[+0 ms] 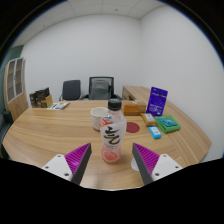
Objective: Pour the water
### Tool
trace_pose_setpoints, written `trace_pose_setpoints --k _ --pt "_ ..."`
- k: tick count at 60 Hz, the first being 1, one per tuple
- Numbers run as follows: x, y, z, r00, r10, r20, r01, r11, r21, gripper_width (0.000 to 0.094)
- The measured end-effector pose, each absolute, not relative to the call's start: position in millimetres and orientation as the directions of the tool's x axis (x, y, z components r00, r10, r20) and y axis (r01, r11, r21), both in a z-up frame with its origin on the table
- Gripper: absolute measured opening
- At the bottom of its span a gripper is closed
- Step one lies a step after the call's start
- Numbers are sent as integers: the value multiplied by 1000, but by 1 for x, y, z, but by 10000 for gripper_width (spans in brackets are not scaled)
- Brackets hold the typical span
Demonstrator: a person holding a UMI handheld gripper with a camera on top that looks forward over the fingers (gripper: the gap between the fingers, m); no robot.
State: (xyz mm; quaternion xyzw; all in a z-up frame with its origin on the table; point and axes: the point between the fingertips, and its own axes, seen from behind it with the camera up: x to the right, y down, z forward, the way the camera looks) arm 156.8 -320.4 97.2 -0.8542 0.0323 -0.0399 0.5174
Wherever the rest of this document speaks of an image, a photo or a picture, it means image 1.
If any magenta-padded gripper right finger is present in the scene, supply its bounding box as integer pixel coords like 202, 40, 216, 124
131, 142, 184, 186

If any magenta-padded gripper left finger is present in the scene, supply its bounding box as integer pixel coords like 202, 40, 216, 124
41, 142, 93, 186

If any brown box with dark items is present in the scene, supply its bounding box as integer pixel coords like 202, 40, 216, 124
29, 87, 54, 109

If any green flat pad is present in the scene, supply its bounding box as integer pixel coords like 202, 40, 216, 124
154, 114, 182, 134

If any wooden side desk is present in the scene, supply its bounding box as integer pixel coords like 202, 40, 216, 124
121, 85, 151, 103

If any purple hanging package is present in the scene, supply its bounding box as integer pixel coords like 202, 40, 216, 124
145, 86, 169, 117

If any pink drink bottle black cap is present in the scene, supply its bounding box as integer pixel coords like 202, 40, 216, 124
99, 98, 128, 164

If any orange-brown box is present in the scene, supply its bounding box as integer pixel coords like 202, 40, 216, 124
122, 100, 148, 117

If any grey mesh office chair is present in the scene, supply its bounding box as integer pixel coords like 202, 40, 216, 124
81, 76, 123, 101

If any white speckled cup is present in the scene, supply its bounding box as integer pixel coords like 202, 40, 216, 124
90, 106, 109, 131

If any blue card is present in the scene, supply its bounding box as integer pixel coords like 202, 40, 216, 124
159, 117, 178, 128

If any small blue box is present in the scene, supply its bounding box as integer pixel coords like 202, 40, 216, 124
148, 126, 163, 140

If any flat round red coaster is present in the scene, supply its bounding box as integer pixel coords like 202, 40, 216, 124
125, 121, 141, 134

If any black office chair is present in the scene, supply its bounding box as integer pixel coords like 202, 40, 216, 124
59, 79, 82, 102

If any white green leaflet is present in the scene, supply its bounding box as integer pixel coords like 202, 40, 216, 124
46, 101, 70, 111

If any wooden glass-door cabinet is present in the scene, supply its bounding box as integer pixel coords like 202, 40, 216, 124
3, 57, 29, 122

